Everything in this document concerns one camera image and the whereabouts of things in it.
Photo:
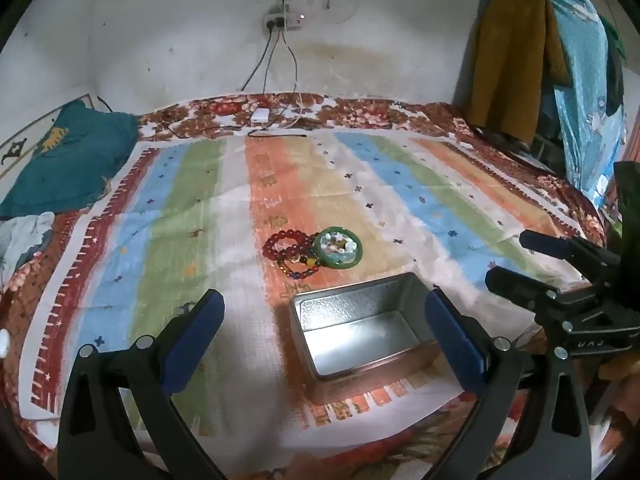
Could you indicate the floral bed sheet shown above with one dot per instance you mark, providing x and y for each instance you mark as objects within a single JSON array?
[{"x": 380, "y": 110}]

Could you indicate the striped colourful mat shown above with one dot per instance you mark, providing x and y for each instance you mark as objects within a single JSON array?
[{"x": 175, "y": 210}]

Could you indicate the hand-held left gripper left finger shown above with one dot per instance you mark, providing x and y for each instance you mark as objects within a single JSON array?
[{"x": 200, "y": 330}]

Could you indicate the white charger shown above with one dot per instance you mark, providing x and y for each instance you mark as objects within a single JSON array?
[{"x": 260, "y": 114}]

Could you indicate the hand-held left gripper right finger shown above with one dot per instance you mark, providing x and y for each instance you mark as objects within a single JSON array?
[{"x": 455, "y": 335}]

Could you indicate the teal pillow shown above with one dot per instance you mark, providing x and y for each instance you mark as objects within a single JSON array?
[{"x": 65, "y": 160}]

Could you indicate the grey white cloth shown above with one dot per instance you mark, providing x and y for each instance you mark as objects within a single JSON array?
[{"x": 25, "y": 240}]

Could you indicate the small white object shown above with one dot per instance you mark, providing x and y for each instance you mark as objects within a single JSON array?
[{"x": 3, "y": 342}]

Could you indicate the silver metal tin box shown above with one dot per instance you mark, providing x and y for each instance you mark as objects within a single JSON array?
[{"x": 350, "y": 340}]

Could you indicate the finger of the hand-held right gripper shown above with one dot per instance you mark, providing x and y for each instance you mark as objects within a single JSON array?
[
  {"x": 520, "y": 290},
  {"x": 545, "y": 243}
]

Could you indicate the wall power outlet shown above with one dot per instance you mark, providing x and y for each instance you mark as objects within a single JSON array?
[{"x": 282, "y": 21}]

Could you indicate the green jade bangle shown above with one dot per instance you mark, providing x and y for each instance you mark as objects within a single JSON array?
[{"x": 345, "y": 262}]

